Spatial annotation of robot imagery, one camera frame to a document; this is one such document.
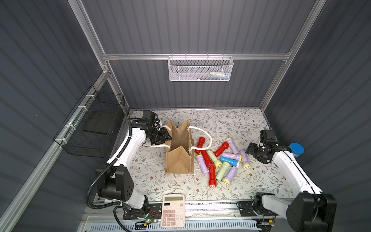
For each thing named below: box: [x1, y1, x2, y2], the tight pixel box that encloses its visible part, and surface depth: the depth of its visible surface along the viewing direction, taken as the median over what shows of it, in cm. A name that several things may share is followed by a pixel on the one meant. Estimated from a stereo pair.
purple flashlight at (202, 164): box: [196, 154, 210, 175], surface depth 89 cm
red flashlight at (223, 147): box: [213, 141, 230, 158], surface depth 96 cm
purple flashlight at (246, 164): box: [240, 149, 252, 170], surface depth 89 cm
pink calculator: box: [161, 193, 186, 228], surface depth 74 cm
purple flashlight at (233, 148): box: [226, 137, 240, 155], surface depth 98 cm
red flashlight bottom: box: [208, 164, 217, 188], surface depth 84 cm
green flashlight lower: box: [215, 161, 231, 182], surface depth 86 cm
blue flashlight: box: [220, 156, 240, 168], surface depth 89 cm
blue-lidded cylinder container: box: [288, 142, 305, 159], surface depth 77 cm
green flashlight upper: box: [207, 149, 223, 168], surface depth 91 cm
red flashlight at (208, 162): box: [201, 149, 215, 167], surface depth 91 cm
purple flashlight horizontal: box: [222, 152, 243, 162], surface depth 93 cm
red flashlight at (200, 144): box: [194, 137, 206, 155], surface depth 98 cm
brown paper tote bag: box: [165, 119, 195, 174], surface depth 86 cm
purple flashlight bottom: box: [222, 165, 238, 187], surface depth 86 cm
